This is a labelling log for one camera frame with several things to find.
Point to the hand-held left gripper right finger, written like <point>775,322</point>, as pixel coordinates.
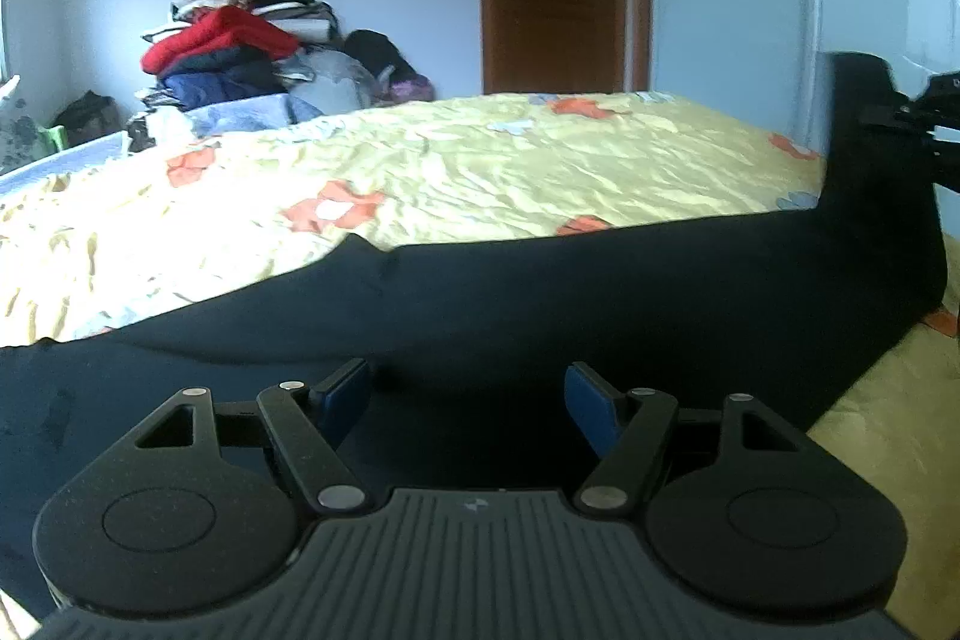
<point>591,406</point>

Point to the black backpack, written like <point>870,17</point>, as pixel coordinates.
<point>375,54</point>

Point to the yellow carrot-print bed sheet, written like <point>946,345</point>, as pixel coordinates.
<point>480,168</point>

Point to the pile of clothes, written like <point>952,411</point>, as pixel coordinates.
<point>240,55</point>

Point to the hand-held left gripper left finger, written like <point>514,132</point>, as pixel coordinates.
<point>343,396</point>

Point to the dark bag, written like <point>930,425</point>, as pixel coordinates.
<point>88,115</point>

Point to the black pants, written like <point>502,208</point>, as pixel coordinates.
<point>525,310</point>

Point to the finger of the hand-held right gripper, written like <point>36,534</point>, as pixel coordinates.
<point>889,117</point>

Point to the floral pillow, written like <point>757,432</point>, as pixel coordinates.
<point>16,138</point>

